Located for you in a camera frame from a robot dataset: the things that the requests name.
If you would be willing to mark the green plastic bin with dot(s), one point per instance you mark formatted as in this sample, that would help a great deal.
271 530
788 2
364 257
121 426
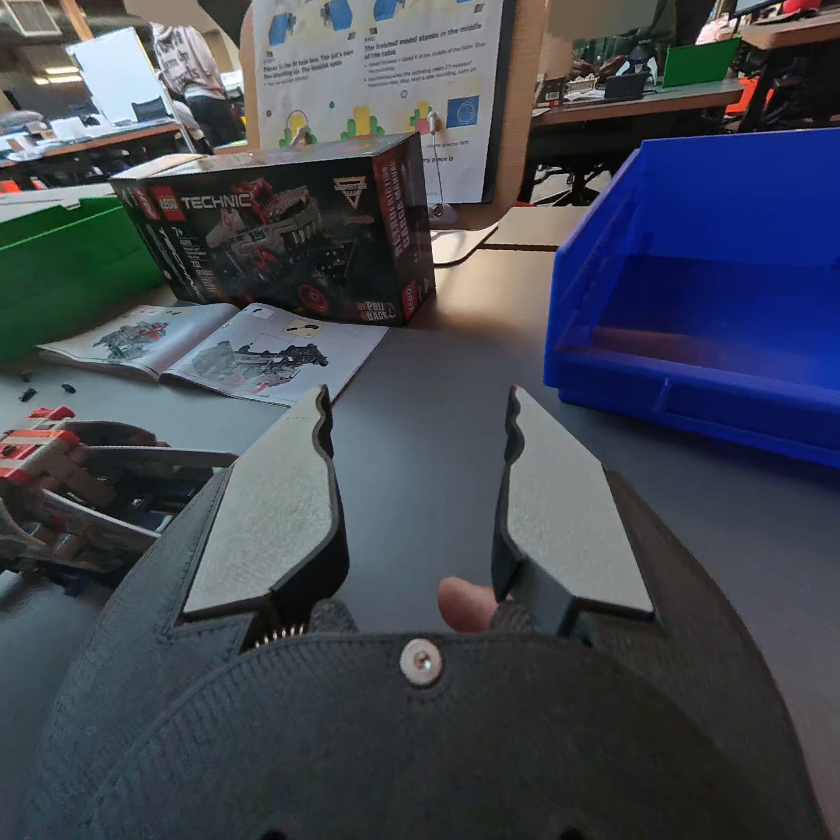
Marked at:
65 275

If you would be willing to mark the printed instruction poster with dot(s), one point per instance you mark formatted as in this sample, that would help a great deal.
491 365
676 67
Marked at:
394 65

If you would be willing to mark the whiteboard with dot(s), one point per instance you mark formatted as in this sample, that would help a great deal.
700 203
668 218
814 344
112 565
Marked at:
118 72

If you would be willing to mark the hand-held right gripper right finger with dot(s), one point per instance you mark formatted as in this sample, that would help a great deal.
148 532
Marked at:
564 525

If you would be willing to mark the lego instruction booklet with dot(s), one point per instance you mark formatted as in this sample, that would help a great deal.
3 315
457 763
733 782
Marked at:
197 354

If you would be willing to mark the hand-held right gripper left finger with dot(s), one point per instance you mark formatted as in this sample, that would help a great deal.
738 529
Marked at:
262 518

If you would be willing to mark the blue plastic bin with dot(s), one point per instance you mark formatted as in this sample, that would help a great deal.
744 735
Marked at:
709 275

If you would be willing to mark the wooden display board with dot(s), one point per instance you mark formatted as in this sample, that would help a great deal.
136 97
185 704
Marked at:
522 98

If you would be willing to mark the wooden desk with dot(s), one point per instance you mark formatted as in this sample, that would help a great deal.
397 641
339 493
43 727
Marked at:
787 33

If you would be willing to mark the person's right hand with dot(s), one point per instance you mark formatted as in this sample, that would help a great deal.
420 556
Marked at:
463 607

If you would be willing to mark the black device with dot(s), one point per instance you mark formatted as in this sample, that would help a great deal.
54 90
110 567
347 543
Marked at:
623 85

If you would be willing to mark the partly built lego truck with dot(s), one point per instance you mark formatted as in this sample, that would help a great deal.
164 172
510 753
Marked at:
72 479

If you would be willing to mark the wooden background table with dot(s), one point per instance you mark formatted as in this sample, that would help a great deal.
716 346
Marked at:
623 108
98 139

